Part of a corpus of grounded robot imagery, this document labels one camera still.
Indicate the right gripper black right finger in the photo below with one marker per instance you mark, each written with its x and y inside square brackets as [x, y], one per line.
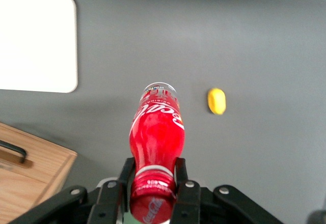
[188, 203]

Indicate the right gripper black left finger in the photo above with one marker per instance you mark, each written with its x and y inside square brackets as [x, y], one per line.
[109, 203]

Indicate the red coke bottle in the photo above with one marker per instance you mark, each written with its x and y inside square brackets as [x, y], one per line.
[158, 137]

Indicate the cream rectangular tray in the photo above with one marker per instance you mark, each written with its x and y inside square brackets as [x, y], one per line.
[35, 40]

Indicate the wooden lower drawer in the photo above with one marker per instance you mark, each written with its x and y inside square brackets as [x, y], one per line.
[48, 163]

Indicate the wooden drawer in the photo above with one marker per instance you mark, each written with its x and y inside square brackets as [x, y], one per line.
[17, 196]
[48, 163]

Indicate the wooden two-drawer cabinet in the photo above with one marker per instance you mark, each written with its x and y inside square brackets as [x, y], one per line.
[38, 173]

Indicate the wooden upper drawer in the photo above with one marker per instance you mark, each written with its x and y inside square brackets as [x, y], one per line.
[17, 196]

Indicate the yellow lemon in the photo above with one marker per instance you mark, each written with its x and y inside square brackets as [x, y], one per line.
[217, 101]

